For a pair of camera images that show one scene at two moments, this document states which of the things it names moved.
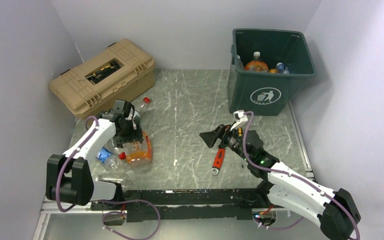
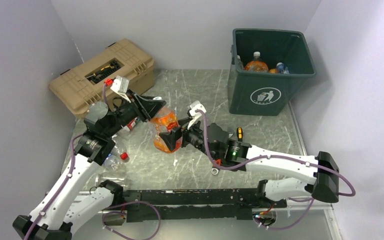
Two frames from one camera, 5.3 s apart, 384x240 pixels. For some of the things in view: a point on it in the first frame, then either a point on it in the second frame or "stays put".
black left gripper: (135, 135) -> (148, 106)
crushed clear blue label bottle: (281, 69) stays put
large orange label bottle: (137, 153) -> (165, 121)
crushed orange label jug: (256, 65) stays put
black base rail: (193, 203) stays put
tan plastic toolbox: (123, 70) stays put
